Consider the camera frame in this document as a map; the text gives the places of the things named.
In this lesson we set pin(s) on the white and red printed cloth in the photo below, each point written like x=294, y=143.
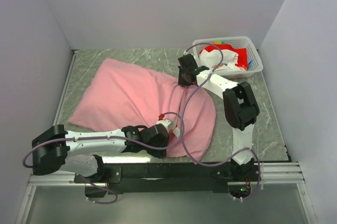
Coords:
x=233, y=59

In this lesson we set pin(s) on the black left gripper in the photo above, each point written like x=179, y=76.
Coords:
x=159, y=153

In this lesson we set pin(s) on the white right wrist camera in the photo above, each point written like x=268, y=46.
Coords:
x=185, y=53

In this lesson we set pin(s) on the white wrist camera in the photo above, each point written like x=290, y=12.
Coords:
x=185, y=53
x=170, y=125

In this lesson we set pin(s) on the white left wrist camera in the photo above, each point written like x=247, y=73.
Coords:
x=170, y=125

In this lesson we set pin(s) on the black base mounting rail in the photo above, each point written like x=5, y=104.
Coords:
x=176, y=177

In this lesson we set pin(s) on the aluminium extrusion rail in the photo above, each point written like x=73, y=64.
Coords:
x=281, y=173

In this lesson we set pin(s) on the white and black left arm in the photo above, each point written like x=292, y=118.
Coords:
x=78, y=152

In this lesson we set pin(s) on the pink pillowcase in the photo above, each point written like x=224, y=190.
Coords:
x=122, y=94

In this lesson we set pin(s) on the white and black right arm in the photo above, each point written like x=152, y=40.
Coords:
x=240, y=109

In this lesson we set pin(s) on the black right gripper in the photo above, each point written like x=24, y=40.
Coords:
x=181, y=83

